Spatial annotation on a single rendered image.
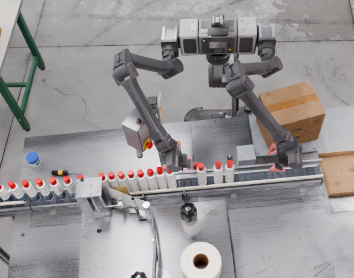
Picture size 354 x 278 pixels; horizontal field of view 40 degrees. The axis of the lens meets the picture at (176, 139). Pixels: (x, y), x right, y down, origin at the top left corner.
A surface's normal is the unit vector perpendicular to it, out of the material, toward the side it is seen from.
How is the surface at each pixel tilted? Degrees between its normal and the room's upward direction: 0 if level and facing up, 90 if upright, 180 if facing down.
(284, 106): 0
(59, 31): 0
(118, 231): 0
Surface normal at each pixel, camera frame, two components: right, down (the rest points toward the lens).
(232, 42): -0.04, 0.85
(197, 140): -0.08, -0.54
